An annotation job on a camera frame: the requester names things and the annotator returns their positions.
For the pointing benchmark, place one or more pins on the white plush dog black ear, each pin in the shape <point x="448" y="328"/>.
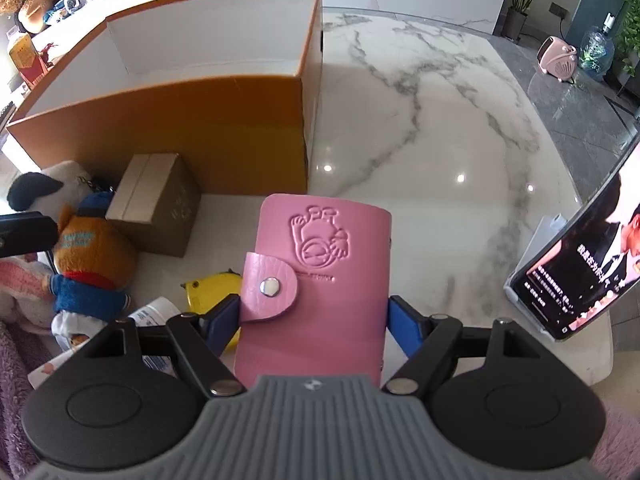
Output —
<point x="62" y="174"/>

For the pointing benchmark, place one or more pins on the pink white crochet bunny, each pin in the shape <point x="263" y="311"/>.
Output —
<point x="20" y="285"/>

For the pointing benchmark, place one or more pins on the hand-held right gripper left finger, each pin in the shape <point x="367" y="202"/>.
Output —
<point x="223" y="321"/>

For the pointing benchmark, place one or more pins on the pink snap card wallet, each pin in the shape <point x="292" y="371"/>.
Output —
<point x="325" y="310"/>

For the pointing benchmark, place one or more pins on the black smartphone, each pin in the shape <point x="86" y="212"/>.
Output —
<point x="575" y="270"/>

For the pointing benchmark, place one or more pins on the blue water jug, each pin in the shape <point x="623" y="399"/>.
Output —
<point x="597" y="52"/>

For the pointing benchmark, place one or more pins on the orange vase dried flowers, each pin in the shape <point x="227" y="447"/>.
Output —
<point x="31" y="20"/>

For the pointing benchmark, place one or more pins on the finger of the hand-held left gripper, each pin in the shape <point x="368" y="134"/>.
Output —
<point x="25" y="232"/>

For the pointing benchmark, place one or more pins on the red artificial flower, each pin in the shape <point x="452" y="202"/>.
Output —
<point x="49" y="54"/>

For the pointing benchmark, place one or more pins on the leafy green plant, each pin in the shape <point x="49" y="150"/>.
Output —
<point x="631" y="35"/>

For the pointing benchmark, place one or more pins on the pink space heater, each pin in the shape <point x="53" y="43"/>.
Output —
<point x="555" y="57"/>

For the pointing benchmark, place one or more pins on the white printed tube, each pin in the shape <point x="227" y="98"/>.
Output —
<point x="150" y="313"/>

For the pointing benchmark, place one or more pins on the small brown cardboard box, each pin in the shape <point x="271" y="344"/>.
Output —
<point x="155" y="210"/>

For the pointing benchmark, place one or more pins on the purple fuzzy blanket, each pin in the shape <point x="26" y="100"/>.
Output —
<point x="15" y="410"/>

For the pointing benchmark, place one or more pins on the yellow tape measure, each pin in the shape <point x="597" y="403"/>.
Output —
<point x="205" y="295"/>

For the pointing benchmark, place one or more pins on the dark wall socket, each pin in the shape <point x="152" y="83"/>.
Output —
<point x="558" y="9"/>

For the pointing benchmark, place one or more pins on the brown bear plush blue cap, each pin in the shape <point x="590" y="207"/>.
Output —
<point x="90" y="255"/>

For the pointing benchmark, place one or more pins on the large orange cardboard box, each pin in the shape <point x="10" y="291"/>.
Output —
<point x="200" y="125"/>

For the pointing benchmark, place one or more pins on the orange gift box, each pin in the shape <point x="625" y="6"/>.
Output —
<point x="25" y="57"/>

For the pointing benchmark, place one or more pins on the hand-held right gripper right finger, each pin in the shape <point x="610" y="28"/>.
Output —
<point x="400" y="321"/>

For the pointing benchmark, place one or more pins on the tall potted plant grey pot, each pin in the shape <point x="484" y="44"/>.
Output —
<point x="515" y="22"/>

